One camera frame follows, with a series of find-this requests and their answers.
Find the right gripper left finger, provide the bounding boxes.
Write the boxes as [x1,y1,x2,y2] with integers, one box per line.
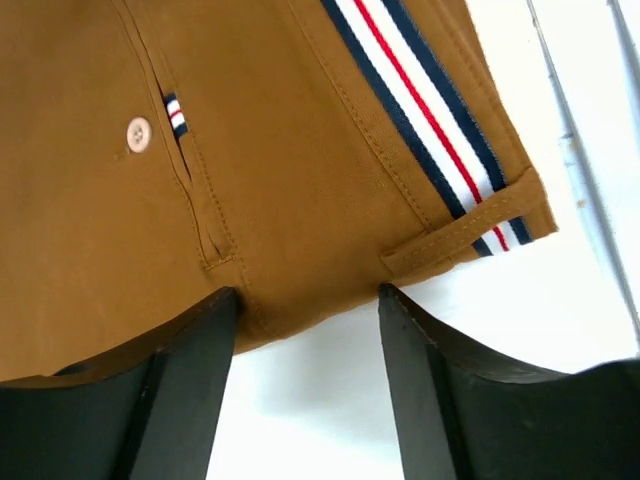
[1,287,237,479]

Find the brown trousers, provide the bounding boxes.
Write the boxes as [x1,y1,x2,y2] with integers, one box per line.
[1,1,556,380]

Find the aluminium side rail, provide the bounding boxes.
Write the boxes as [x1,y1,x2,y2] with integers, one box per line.
[526,0,639,334]

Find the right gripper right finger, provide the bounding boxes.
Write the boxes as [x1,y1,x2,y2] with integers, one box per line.
[378,284,639,479]

